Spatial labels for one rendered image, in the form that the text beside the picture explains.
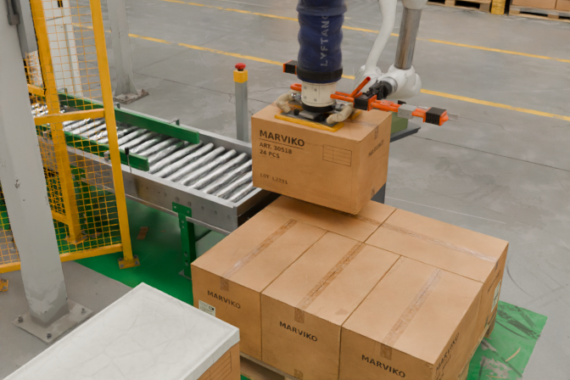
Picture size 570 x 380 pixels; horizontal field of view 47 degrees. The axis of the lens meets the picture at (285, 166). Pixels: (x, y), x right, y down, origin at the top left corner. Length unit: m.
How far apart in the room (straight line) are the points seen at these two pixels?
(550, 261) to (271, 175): 1.88
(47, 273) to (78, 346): 1.60
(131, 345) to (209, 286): 1.17
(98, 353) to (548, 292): 2.77
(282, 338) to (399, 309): 0.54
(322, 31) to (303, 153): 0.60
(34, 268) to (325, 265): 1.46
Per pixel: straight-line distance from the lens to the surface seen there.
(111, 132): 3.70
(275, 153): 3.30
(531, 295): 4.03
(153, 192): 3.81
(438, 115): 3.00
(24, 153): 3.28
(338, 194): 3.22
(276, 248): 3.19
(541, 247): 4.48
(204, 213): 3.59
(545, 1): 10.10
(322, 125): 3.15
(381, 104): 3.09
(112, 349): 2.00
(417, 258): 3.18
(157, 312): 2.09
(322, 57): 3.10
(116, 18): 6.47
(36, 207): 3.41
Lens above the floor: 2.33
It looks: 27 degrees down
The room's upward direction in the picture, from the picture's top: straight up
